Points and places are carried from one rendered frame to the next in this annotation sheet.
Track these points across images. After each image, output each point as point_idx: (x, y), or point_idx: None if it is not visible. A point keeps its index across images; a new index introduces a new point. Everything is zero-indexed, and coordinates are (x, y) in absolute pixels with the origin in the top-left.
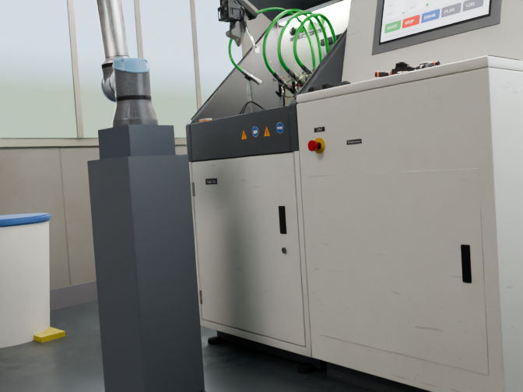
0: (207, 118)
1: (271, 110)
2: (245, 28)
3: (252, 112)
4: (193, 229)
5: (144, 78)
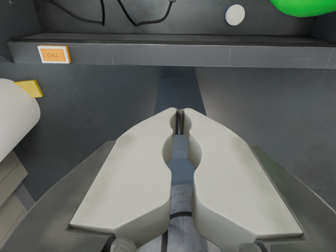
0: (68, 59)
1: (289, 67)
2: (280, 171)
3: (232, 66)
4: (206, 114)
5: (207, 245)
